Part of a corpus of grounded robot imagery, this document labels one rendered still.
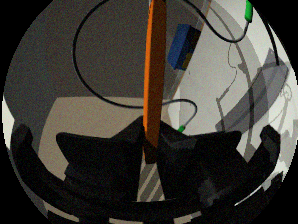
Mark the brown handle with grey loop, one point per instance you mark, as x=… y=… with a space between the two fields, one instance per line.
x=154 y=77

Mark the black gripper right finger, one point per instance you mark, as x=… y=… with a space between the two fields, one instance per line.
x=177 y=153

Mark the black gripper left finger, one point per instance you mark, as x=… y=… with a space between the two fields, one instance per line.
x=120 y=154

